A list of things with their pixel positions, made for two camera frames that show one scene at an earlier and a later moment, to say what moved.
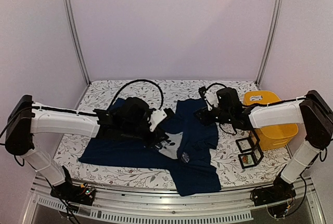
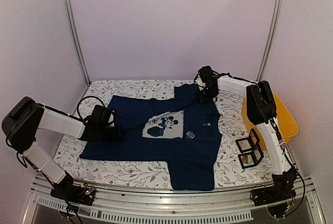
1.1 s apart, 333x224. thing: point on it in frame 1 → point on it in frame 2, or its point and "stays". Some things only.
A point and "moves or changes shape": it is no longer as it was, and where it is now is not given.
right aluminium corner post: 275,27 stays
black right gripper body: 209,121 → 207,95
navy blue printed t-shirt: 184,148 moves or changes shape
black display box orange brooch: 251,159 stays
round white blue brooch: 184,157 → 190,135
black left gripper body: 154,137 → 111,136
